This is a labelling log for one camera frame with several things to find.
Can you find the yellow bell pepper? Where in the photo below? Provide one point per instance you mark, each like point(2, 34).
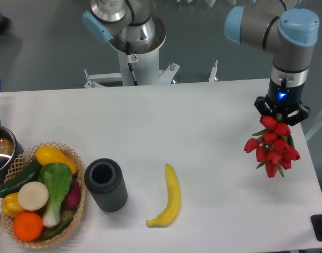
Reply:
point(10, 205)

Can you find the white metal base frame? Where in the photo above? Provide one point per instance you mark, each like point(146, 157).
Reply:
point(166, 76)

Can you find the green bok choy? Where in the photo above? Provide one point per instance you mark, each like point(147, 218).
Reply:
point(57, 177)

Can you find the orange fruit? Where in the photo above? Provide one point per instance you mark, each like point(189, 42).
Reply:
point(27, 226)

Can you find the green chili pepper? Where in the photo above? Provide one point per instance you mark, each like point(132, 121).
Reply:
point(59, 229)

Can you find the dark grey ribbed vase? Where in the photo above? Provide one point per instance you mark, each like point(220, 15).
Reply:
point(104, 179)

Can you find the purple red radish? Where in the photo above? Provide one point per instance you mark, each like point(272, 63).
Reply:
point(74, 195)

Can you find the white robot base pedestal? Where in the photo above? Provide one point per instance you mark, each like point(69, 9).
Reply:
point(138, 52)

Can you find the red tulip bouquet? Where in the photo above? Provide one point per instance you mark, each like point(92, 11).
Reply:
point(273, 146)

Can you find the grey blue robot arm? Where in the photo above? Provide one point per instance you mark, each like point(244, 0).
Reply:
point(290, 34)

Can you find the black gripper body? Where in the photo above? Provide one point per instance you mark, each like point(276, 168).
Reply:
point(284, 99)

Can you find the yellow banana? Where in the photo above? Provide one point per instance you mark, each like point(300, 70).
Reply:
point(169, 214)

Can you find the second grey blue robot arm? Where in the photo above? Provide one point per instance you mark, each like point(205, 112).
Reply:
point(106, 19)

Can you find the yellow squash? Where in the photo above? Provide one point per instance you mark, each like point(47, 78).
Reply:
point(46, 155)

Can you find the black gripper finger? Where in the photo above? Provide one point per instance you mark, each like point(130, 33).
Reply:
point(262, 105)
point(296, 114)

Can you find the blue handled steel pot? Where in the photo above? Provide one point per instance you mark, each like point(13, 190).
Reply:
point(10, 149)

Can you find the white round radish slice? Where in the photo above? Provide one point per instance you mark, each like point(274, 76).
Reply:
point(33, 196)

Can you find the dark green cucumber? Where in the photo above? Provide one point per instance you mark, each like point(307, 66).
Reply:
point(29, 174)

